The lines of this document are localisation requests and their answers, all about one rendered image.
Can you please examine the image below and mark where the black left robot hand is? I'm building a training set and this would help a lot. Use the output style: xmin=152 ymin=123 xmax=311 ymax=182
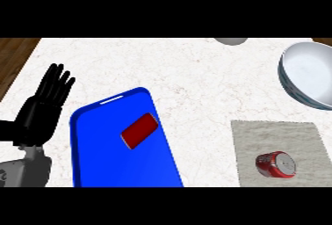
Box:
xmin=0 ymin=62 xmax=77 ymax=148

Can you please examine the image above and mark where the grey placemat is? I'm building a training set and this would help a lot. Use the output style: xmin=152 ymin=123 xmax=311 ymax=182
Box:
xmin=230 ymin=120 xmax=332 ymax=188

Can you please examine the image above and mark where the white bowl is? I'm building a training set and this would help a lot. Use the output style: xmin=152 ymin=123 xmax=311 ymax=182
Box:
xmin=277 ymin=41 xmax=332 ymax=112

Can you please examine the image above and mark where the blue cutting board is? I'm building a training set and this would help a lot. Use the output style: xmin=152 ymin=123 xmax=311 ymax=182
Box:
xmin=69 ymin=86 xmax=186 ymax=188

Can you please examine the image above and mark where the dark red flat block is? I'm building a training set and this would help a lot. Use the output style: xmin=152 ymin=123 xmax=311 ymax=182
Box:
xmin=119 ymin=112 xmax=159 ymax=150

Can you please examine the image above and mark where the grey round object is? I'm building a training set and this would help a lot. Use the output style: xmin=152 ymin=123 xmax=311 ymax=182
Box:
xmin=212 ymin=38 xmax=251 ymax=47

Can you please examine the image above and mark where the red can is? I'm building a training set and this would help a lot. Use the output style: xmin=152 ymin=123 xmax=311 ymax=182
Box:
xmin=254 ymin=150 xmax=298 ymax=179

